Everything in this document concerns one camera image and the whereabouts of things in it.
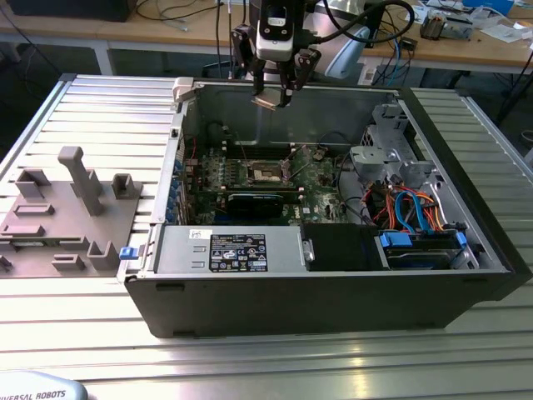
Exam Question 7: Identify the thin red wire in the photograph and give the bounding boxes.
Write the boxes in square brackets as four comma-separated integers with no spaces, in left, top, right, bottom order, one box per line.
[184,132,200,163]

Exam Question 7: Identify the hard disk in blue carrier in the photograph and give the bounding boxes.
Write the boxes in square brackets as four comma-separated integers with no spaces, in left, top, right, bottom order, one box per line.
[376,231,456,272]
[411,230,467,252]

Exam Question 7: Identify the small electronic device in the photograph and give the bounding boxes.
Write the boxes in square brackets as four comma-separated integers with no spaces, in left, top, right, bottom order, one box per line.
[419,11,475,42]

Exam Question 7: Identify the black PC case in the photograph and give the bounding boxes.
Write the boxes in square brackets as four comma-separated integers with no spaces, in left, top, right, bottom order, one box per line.
[117,76,533,339]

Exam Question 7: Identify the pale blue teach pendant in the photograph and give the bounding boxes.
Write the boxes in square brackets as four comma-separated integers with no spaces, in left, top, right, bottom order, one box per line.
[0,369,90,400]

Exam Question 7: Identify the black upright stand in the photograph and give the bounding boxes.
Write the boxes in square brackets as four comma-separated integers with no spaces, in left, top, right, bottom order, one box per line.
[364,0,387,48]

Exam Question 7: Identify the silver metal bracket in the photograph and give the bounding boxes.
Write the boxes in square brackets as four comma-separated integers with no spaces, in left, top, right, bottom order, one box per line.
[348,144,404,178]

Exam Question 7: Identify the CPU socket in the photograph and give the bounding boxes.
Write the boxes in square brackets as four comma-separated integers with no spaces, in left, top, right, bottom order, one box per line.
[247,159,292,188]

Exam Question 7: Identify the thin metal locking lever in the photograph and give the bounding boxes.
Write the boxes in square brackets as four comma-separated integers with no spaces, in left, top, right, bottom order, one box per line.
[233,131,252,169]

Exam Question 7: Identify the blue cardboard box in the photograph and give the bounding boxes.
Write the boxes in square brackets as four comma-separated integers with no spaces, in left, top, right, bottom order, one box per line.
[462,0,516,16]

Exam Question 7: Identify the metal drive cage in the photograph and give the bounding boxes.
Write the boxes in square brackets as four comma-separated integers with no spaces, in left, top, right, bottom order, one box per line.
[348,102,443,197]

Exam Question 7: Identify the white paper sheets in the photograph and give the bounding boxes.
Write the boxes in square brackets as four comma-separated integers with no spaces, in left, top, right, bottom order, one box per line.
[474,20,533,43]

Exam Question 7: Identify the grey plastic parts rack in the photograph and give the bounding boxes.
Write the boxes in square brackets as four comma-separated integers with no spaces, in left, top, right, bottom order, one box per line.
[0,145,145,279]

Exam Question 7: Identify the wooden desk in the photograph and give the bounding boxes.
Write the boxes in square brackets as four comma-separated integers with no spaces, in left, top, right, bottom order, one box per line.
[357,0,533,77]
[0,0,255,76]

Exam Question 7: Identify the silver topped CPU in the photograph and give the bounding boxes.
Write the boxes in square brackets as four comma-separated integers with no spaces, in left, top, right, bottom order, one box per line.
[251,87,285,112]

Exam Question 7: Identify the grey power supply unit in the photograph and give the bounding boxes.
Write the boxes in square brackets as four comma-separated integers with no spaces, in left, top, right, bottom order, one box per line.
[154,224,308,277]

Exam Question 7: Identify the thick black wrist cable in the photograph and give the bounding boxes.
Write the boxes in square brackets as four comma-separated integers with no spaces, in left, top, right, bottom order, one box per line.
[310,0,414,43]

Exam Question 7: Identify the blue flat data wire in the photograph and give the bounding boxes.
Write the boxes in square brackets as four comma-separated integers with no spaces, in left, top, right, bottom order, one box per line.
[403,189,436,234]
[393,189,417,233]

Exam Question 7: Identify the black plastic shroud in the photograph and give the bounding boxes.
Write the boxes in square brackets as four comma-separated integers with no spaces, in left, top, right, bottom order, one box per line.
[300,222,383,273]

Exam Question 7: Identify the black looped wire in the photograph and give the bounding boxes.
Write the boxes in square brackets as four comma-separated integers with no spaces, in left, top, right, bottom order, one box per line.
[332,152,370,226]

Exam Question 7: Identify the thin black arched wire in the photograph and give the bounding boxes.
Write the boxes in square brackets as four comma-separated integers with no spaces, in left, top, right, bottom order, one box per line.
[316,131,356,148]

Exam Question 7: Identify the grey plastic case handle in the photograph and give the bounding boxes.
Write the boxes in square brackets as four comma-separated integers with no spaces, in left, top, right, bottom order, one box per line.
[171,77,197,103]

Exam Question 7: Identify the orange wire bundle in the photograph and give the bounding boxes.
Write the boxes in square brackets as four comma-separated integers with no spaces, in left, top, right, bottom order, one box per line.
[366,187,446,231]

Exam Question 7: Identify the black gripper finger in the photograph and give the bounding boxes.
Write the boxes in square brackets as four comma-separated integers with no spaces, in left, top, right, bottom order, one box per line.
[231,23,267,98]
[277,47,323,109]

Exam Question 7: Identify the green motherboard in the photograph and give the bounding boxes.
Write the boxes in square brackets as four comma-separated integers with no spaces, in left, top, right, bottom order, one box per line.
[182,141,366,228]

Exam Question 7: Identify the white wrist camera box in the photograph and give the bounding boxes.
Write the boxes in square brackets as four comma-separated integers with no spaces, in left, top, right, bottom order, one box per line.
[255,2,296,63]

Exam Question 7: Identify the black graphics card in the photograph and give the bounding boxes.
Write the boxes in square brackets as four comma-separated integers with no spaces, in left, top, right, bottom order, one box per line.
[224,190,287,219]

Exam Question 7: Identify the black computer box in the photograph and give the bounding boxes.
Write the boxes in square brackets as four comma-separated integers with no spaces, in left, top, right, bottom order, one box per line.
[7,0,131,23]

